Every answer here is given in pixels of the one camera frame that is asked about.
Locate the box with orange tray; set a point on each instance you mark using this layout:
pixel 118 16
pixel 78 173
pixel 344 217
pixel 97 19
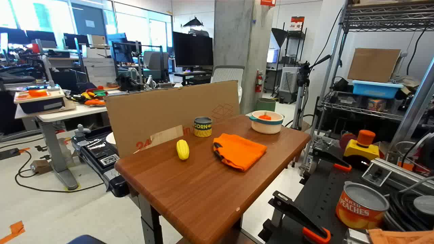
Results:
pixel 40 101

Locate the brown cardboard piece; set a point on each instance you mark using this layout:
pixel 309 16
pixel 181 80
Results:
pixel 373 65

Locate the corn can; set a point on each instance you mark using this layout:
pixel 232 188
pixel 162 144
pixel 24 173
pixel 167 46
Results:
pixel 202 127

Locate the small colourful box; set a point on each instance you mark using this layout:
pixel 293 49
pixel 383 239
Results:
pixel 376 104

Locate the black shelf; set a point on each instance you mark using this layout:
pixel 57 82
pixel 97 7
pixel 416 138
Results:
pixel 295 44

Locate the orange toy in bowl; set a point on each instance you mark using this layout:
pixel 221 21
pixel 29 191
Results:
pixel 264 117

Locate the heap of colourful toys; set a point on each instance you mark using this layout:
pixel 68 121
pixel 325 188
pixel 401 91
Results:
pixel 91 96

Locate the black softbox light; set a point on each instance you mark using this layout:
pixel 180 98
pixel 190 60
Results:
pixel 279 35

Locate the white bowl with teal rim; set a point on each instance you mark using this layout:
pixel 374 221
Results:
pixel 266 127

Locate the silver aluminium rail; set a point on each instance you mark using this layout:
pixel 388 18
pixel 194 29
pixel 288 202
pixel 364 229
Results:
pixel 396 173

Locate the black clamp with orange grip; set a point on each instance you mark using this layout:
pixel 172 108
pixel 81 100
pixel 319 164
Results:
pixel 295 211
pixel 330 158

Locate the orange peaches can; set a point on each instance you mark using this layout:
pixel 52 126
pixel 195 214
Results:
pixel 357 211

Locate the blue plastic bin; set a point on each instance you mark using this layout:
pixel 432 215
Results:
pixel 375 90

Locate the white mesh office chair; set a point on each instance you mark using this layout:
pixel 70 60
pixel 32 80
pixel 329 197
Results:
pixel 227 74

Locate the yellow toy maize cob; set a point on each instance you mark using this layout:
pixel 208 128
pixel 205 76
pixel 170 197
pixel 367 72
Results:
pixel 182 149

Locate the black monitor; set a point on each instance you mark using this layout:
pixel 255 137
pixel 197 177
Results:
pixel 192 50

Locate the yellow emergency stop button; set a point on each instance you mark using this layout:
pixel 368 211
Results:
pixel 362 149

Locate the large cardboard sheet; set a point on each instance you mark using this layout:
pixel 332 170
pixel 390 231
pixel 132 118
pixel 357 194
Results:
pixel 162 108

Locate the small cardboard box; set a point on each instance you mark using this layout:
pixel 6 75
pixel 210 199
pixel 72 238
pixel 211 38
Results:
pixel 40 166

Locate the red fire extinguisher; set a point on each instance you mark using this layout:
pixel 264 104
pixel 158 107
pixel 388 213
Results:
pixel 259 82

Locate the orange folded cloth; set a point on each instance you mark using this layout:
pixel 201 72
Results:
pixel 240 151

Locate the white height-adjustable desk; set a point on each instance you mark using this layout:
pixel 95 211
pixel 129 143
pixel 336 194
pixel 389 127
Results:
pixel 54 142

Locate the camera on tripod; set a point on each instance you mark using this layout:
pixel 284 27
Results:
pixel 299 95

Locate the white air purifier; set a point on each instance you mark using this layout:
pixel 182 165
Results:
pixel 289 84

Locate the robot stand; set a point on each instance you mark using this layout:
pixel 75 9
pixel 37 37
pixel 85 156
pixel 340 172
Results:
pixel 322 196

